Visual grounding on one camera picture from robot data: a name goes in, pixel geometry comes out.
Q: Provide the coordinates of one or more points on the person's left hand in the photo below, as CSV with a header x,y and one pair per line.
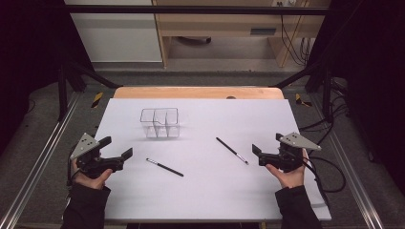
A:
x,y
93,182

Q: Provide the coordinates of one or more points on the person's right hand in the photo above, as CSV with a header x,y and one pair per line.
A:
x,y
291,180

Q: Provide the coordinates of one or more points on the black curtain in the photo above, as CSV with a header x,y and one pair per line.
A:
x,y
28,47
372,63

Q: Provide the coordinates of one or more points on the white cabinet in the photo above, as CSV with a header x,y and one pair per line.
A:
x,y
117,38

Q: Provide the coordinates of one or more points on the white power strip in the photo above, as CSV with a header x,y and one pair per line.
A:
x,y
286,2

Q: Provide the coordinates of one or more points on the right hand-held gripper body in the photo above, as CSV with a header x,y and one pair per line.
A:
x,y
291,156

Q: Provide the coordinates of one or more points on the wooden desk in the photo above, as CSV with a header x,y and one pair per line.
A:
x,y
219,24

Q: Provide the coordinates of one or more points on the aluminium floor rail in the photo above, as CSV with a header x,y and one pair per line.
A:
x,y
350,165
38,159

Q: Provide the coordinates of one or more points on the thin black makeup brush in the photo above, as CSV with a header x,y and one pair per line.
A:
x,y
230,150
165,167

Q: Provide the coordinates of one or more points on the white table cover sheet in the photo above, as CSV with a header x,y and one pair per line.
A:
x,y
203,194

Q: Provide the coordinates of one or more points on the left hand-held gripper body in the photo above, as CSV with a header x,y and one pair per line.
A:
x,y
83,146

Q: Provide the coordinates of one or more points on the clear plastic organizer box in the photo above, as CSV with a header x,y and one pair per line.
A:
x,y
160,124

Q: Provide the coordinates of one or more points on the black metal frame stand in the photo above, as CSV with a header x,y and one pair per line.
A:
x,y
62,92
326,92

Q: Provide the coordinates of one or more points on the dark chair base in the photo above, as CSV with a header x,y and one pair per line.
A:
x,y
199,40

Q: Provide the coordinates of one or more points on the yellow black tape piece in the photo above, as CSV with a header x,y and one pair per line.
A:
x,y
97,99
298,99

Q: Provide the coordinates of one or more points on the black horizontal frame bar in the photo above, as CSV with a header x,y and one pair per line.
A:
x,y
191,10

